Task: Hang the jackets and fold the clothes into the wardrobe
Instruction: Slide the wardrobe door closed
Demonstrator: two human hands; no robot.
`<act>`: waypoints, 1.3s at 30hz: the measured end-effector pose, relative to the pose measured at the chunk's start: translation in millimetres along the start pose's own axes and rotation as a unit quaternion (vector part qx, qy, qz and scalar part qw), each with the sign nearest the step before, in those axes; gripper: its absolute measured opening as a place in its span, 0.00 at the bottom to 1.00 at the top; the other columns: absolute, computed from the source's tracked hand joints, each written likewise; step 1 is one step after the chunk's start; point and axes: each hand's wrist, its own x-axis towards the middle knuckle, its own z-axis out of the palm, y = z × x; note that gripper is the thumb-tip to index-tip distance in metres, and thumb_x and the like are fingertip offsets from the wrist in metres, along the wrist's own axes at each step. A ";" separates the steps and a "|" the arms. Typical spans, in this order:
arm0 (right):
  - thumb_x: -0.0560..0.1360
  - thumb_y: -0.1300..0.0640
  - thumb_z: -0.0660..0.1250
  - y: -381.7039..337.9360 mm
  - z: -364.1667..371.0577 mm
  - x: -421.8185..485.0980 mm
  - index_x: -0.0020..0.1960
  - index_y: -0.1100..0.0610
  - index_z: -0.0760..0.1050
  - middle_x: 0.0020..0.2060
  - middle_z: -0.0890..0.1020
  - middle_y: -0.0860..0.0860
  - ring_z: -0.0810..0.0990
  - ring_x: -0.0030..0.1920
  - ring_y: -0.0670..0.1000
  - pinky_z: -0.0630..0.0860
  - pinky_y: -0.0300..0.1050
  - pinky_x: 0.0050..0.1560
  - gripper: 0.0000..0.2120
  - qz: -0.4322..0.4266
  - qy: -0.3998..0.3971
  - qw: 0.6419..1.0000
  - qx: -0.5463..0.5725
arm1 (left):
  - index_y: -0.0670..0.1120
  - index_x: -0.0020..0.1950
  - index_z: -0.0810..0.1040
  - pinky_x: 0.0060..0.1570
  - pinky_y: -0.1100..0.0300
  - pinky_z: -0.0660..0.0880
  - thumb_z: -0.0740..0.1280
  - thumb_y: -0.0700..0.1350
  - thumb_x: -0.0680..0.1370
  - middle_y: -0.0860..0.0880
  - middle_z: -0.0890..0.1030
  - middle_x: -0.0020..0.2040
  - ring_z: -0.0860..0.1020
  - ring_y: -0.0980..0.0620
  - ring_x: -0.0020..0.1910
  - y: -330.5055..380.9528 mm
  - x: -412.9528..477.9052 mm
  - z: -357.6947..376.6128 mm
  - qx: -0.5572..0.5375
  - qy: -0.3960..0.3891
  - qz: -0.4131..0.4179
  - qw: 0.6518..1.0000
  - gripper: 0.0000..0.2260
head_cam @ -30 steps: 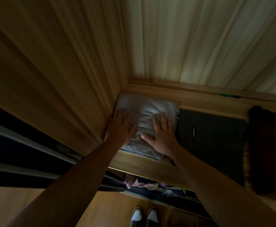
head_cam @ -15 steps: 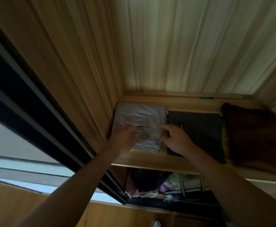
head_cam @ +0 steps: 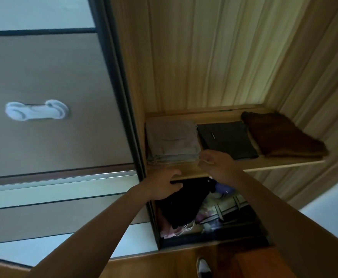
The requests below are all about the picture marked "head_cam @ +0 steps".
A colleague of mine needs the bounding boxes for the white grey sliding wardrobe door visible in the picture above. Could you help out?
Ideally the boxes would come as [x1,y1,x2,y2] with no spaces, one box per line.
[0,0,159,268]

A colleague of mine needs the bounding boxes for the black folded cloth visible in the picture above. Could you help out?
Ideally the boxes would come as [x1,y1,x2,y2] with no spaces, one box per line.
[157,178,217,229]

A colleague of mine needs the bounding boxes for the pile of clothes in wardrobe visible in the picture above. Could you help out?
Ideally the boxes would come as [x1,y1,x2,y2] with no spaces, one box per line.
[199,192,249,225]

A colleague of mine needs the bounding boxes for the person's right hand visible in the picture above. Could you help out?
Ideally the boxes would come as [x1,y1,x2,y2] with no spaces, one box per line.
[197,149,242,186]

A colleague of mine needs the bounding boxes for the person's left hand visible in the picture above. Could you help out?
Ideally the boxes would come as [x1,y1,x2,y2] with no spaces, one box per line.
[141,168,184,201]

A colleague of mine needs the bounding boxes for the person's right shoe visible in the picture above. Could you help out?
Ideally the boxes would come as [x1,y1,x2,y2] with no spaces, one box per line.
[196,257,213,278]

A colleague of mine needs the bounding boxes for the person's right forearm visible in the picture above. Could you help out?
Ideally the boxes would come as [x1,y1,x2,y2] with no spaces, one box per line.
[229,170,338,278]

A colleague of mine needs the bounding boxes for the wooden wardrobe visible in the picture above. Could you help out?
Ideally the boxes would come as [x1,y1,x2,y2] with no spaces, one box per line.
[0,0,338,278]

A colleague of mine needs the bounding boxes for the dark grey trousers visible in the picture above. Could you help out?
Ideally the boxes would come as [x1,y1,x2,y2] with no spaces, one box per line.
[197,120,259,161]

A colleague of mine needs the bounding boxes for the brown sweater with blue trim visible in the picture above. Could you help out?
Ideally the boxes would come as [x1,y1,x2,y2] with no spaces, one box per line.
[240,111,329,158]

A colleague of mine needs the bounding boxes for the white plastic door latch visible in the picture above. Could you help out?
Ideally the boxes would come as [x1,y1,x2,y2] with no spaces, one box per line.
[5,99,70,122]

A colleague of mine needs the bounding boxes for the person's left forearm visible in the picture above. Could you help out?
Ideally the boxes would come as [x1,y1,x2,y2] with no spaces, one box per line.
[27,183,155,278]

